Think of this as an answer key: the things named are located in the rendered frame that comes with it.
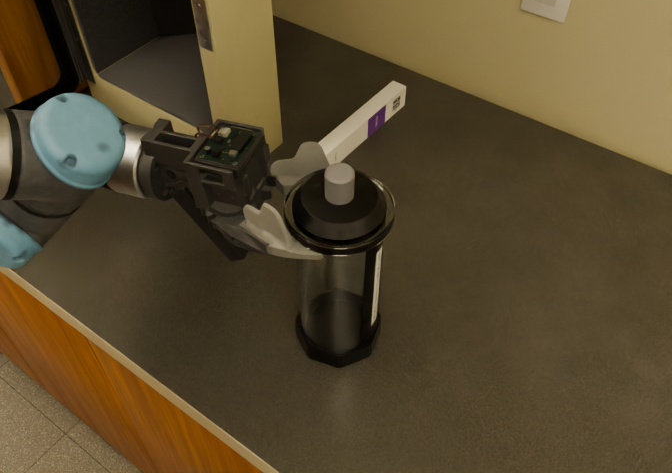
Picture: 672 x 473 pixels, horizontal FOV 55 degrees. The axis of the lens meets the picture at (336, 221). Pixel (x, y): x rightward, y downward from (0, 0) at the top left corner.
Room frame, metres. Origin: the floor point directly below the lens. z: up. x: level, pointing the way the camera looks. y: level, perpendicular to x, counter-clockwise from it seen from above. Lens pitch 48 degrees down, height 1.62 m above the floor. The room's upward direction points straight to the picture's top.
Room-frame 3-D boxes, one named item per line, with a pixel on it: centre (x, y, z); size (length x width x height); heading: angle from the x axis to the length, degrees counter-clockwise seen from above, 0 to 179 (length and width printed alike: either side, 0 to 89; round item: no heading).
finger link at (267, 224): (0.41, 0.06, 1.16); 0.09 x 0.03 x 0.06; 45
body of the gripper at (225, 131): (0.48, 0.13, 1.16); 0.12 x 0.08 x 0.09; 69
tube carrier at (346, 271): (0.43, 0.00, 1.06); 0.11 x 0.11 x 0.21
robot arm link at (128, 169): (0.52, 0.21, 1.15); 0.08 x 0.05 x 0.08; 159
